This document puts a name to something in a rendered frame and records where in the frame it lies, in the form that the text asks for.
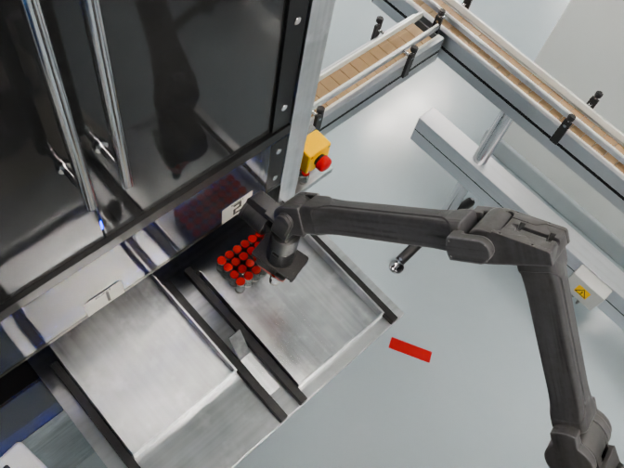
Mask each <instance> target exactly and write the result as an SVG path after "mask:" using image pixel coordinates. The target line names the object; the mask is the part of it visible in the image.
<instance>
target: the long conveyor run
mask: <svg viewBox="0 0 624 468"><path fill-rule="evenodd" d="M371 1H372V3H373V4H374V5H376V6H377V7H378V8H380V9H381V10H382V11H383V12H384V13H385V14H386V15H387V16H389V17H390V18H391V19H392V20H394V21H395V22H396V23H399V22H400V21H402V20H404V19H406V18H407V17H409V16H411V15H412V14H417V13H418V12H420V11H423V15H422V17H421V18H420V21H421V22H422V23H424V24H425V25H426V26H427V27H429V28H431V27H433V26H435V25H436V24H437V23H438V24H439V29H438V30H437V31H436V32H435V33H436V34H437V35H441V36H443V37H444V38H445V39H444V42H443V45H442V46H441V48H440V51H439V53H438V55H437V57H438V58H439V59H441V60H442V61H443V62H444V63H445V64H447V65H448V66H449V67H450V68H451V69H452V70H454V71H455V72H456V73H457V74H459V75H460V77H461V78H462V79H464V80H465V81H466V82H467V83H468V84H469V85H471V86H472V87H473V88H474V89H476V90H477V91H478V92H479V93H480V94H482V95H483V96H484V97H485V98H487V99H488V100H489V101H490V102H491V103H492V104H494V105H495V106H496V107H497V108H498V109H500V110H501V111H502V112H503V113H505V114H506V115H507V116H508V117H509V118H510V119H512V120H513V121H514V122H515V123H516V124H518V125H519V126H520V127H521V128H523V129H524V130H525V131H526V132H527V133H528V134H530V135H531V136H532V137H533V138H535V139H536V140H537V141H538V142H539V143H540V144H541V145H542V146H543V147H544V148H546V149H547V150H548V151H549V152H550V153H552V154H553V155H554V156H555V157H556V158H558V159H559V160H560V161H561V162H562V163H564V164H565V165H566V166H567V167H568V168H570V169H571V170H572V171H573V172H574V173H576V174H577V175H578V176H579V177H581V178H582V179H583V180H584V181H585V182H587V183H588V184H589V185H590V186H591V187H592V188H594V189H595V190H596V191H597V192H599V193H600V194H601V195H602V196H603V197H605V198H606V199H607V200H608V201H609V202H611V203H612V204H613V205H614V206H615V207H617V208H618V209H619V211H620V212H622V213H623V214H624V134H623V133H622V132H621V131H619V130H618V129H617V128H616V127H615V126H614V125H612V124H611V123H610V122H608V121H607V120H606V119H605V118H604V117H603V116H601V115H600V114H599V113H598V112H596V111H595V110H594V107H595V106H596V105H597V104H598V102H599V101H600V100H599V99H598V98H601V97H602V96H603V92H602V91H596V92H595V94H594V96H592V97H591V98H590V99H589V101H588V102H587V103H585V102H583V101H582V100H581V99H580V98H578V97H577V96H576V95H574V94H573V93H572V92H571V91H569V90H568V89H567V88H566V87H564V86H563V85H562V84H560V83H559V82H558V81H557V80H555V79H554V78H553V77H552V76H551V75H550V74H549V73H547V72H546V71H545V70H543V69H542V68H541V67H540V66H539V65H537V64H536V63H535V62H534V61H532V60H531V59H530V58H528V57H527V56H526V55H525V54H523V53H522V52H521V51H520V50H518V49H517V48H516V47H515V46H513V45H512V44H511V43H509V42H508V41H507V40H506V39H504V38H503V37H502V36H501V35H499V34H498V33H497V32H495V31H494V30H493V29H492V28H490V27H489V26H488V25H487V24H486V23H485V22H484V21H482V20H481V19H480V18H478V17H477V16H476V15H475V14H474V13H472V12H471V11H470V10H469V7H470V5H471V4H472V2H473V0H463V2H462V4H461V3H460V2H458V1H457V0H371Z"/></svg>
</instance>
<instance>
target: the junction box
mask: <svg viewBox="0 0 624 468"><path fill-rule="evenodd" d="M568 280H569V286H570V291H571V294H572V295H573V296H575V297H576V298H577V299H578V300H579V301H580V302H581V303H582V304H583V305H584V306H586V307H587V308H588V309H589V310H592V309H594V308H595V307H596V306H598V305H599V304H601V303H602V302H603V301H604V300H605V299H606V298H607V297H608V295H609V294H610V293H611V292H612V290H611V289H610V288H608V287H607V286H606V285H605V284H604V283H603V282H602V281H601V280H599V279H598V278H597V277H596V276H595V275H594V274H592V273H591V272H590V270H589V269H588V268H586V267H585V266H584V265H581V266H580V267H579V268H578V269H577V270H576V271H574V272H573V273H572V274H571V275H570V276H569V277H568Z"/></svg>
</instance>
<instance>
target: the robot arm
mask: <svg viewBox="0 0 624 468"><path fill-rule="evenodd" d="M239 217H240V218H241V219H243V220H244V221H245V222H246V223H247V224H248V225H249V226H250V227H252V228H253V229H254V230H255V231H256V232H257V233H258V234H260V235H264V234H266V233H267V234H266V235H265V237H264V238H263V239H262V240H261V241H260V243H259V244H258V245H257V246H256V247H255V249H254V250H253V252H252V257H255V258H256V264H257V265H258V266H259V267H261V268H262V269H263V270H265V272H266V273H267V274H269V275H271V274H273V275H274V276H275V278H276V279H277V280H279V281H281V282H283V281H285V280H286V279H287V280H289V281H290V282H293V281H294V280H295V278H296V276H297V275H298V273H299V272H300V271H301V269H302V268H303V267H304V266H305V265H306V263H307V262H308V256H306V255H305V254H303V253H301V252H300V251H298V250H297V247H298V243H299V240H300V237H304V236H305V235H306V234H310V235H339V236H346V237H353V238H360V239H367V240H374V241H387V242H393V243H400V244H408V245H414V246H421V247H427V248H434V249H438V250H443V251H447V254H448V258H449V260H453V261H460V262H465V263H472V264H478V265H483V264H488V265H512V266H517V268H518V271H519V273H520V274H521V276H522V279H523V282H524V284H525V288H526V295H527V299H528V303H529V308H530V312H531V317H532V321H533V325H534V330H535V333H536V338H537V343H538V347H539V354H540V359H541V364H542V368H543V372H544V376H545V381H546V385H547V389H548V394H549V400H550V417H551V422H552V430H551V432H550V436H551V441H550V443H549V445H548V447H547V448H546V450H545V452H544V458H545V461H546V463H547V464H548V466H549V467H550V468H624V464H623V463H621V462H620V460H619V457H618V453H617V450H616V447H615V446H612V445H609V444H608V442H609V440H610V437H611V433H612V425H611V422H610V421H609V420H608V418H607V417H606V416H605V415H604V414H603V413H602V412H601V411H599V410H598V409H597V405H596V400H595V397H594V396H592V394H591V391H590V387H589V384H588V379H587V374H586V369H585V364H584V359H583V355H582V349H581V344H580V339H579V330H578V325H577V321H576V316H575V310H574V306H573V301H572V295H571V291H570V286H569V280H568V274H567V267H566V265H567V254H566V246H567V244H568V243H569V242H570V239H569V234H568V230H567V228H566V227H561V226H558V225H555V224H554V223H551V222H548V221H545V220H542V219H539V218H537V217H534V216H531V215H528V214H523V213H520V212H517V211H515V210H512V209H508V208H501V207H490V206H480V205H477V206H476V207H475V208H474V209H459V210H440V209H429V208H420V207H409V206H400V205H390V204H380V203H370V202H361V201H344V200H338V199H334V198H331V197H330V196H322V195H319V193H316V192H305V191H302V192H299V193H297V194H296V195H295V196H293V197H292V198H290V199H289V200H287V201H286V202H285V203H282V202H277V201H275V200H274V199H272V198H271V197H270V196H268V195H267V194H266V193H265V192H264V191H263V190H260V191H258V192H256V193H255V194H254V195H253V196H251V197H250V198H248V199H247V201H246V203H244V204H243V206H242V207H241V209H240V212H239ZM270 231H271V232H270Z"/></svg>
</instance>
